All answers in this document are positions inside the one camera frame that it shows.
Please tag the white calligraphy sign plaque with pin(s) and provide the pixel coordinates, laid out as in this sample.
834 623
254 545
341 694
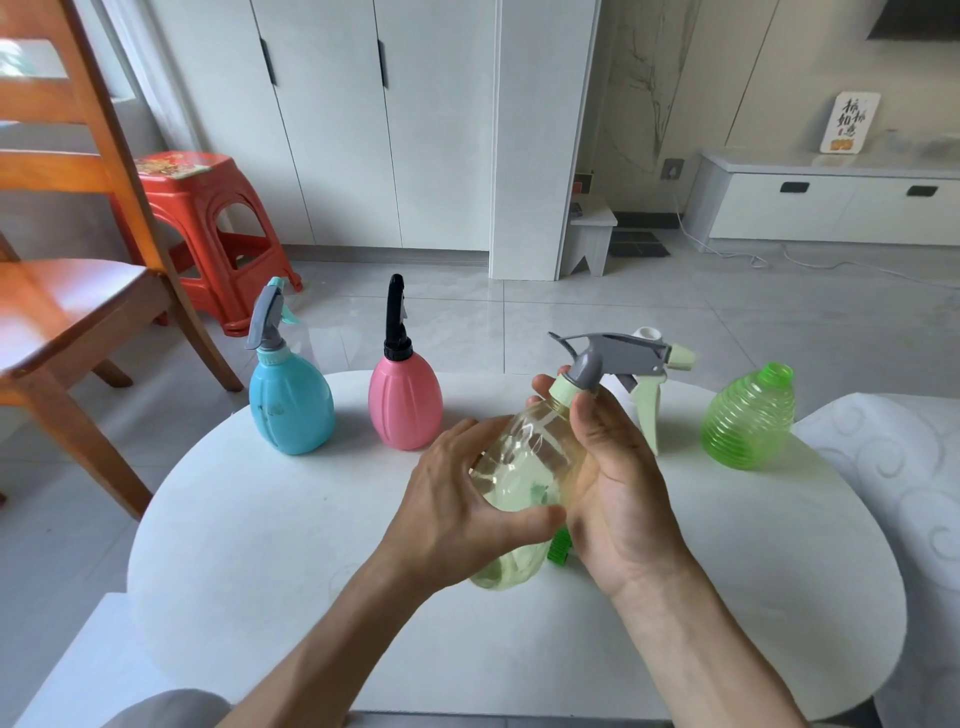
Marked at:
850 124

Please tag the grey pale green trigger sprayer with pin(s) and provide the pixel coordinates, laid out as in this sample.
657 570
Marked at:
619 354

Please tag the blue spray bottle grey trigger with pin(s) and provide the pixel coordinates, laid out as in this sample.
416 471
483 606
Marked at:
291 405

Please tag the small white step stool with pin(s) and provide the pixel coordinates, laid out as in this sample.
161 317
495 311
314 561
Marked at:
592 229

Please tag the white patterned sofa cover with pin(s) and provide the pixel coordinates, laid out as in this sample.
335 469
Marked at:
907 510

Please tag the small green plastic cap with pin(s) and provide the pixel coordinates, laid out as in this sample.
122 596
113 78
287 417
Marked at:
559 546

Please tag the brown wooden chair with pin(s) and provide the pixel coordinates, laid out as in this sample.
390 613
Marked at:
67 300

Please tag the pink spray bottle black nozzle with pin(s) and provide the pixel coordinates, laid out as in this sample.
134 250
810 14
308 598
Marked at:
405 401

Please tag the green ribbed plastic bottle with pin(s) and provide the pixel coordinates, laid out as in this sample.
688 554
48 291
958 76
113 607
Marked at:
748 424

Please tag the clear yellowish plastic spray bottle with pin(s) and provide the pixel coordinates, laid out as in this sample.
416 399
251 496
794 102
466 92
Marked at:
525 461

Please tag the grey wall socket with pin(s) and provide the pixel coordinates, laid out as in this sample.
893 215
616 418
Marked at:
672 169

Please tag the person's left hand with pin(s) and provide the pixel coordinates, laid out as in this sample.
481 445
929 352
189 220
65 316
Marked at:
442 510

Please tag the white round cap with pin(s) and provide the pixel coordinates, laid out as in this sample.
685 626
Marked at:
649 334

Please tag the person's grey trousers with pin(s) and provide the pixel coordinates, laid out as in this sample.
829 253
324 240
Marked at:
172 711

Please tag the person's right hand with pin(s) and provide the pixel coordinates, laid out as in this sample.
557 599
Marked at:
626 510

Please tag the red plastic stool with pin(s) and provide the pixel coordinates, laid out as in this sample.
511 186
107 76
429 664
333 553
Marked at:
202 202

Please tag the person's right thumb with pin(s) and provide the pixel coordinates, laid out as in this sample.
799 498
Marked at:
589 427

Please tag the white wardrobe cabinet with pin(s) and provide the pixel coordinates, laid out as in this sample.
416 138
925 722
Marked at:
435 127

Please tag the person's left forearm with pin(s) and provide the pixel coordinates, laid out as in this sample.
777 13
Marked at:
330 645

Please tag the person's right forearm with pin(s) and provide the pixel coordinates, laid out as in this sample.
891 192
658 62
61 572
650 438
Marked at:
697 652

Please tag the person's left thumb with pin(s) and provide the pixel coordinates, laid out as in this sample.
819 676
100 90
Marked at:
529 525

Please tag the low white drawer cabinet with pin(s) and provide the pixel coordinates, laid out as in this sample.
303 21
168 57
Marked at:
817 206

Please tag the black television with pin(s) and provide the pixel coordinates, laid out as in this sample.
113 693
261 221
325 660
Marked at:
919 16

